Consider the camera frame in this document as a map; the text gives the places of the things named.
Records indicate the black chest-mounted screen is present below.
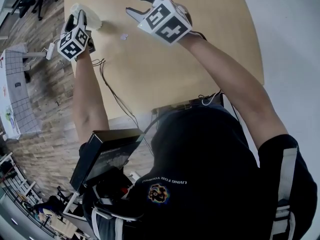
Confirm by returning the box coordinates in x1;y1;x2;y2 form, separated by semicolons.
69;128;146;195

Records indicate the black wrist strap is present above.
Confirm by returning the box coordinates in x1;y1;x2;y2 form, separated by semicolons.
188;30;208;42

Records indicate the white harness strap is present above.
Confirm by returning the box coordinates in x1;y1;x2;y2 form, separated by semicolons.
271;147;299;240

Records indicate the thin black cable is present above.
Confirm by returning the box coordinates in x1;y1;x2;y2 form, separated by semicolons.
91;58;140;130

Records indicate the person's left forearm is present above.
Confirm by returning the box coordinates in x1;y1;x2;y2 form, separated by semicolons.
72;50;111;145

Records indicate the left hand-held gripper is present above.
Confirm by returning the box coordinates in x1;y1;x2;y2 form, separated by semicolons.
57;9;96;62

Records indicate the white power adapter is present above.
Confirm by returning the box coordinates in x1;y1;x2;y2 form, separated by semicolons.
128;171;142;182

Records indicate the white cleaning cloth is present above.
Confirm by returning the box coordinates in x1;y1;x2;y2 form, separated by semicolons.
70;3;103;32

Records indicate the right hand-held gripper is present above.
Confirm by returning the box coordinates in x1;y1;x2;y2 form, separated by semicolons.
125;0;193;47

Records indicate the person's right forearm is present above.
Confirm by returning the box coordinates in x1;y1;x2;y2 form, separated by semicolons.
178;33;290;152

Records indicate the table with checked cloth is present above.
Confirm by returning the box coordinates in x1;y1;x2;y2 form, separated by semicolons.
0;42;44;141

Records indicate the white power strip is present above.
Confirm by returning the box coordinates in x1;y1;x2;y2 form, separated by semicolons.
45;42;56;61

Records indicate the light wooden table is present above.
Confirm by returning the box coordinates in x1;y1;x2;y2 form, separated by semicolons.
63;0;266;121

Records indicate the person's black shirt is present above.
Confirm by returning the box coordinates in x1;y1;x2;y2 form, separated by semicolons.
79;103;319;240

